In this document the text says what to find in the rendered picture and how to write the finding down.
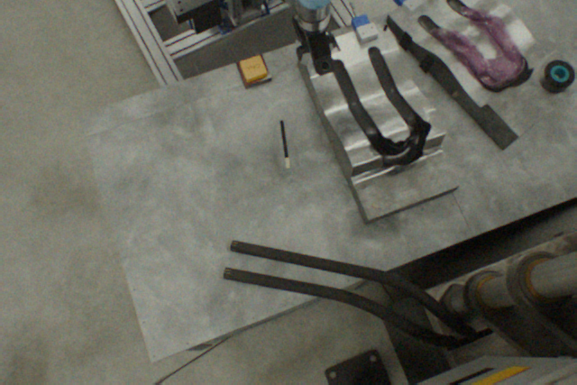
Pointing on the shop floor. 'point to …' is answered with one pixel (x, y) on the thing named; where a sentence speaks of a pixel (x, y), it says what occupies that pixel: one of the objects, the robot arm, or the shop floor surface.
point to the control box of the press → (544, 371)
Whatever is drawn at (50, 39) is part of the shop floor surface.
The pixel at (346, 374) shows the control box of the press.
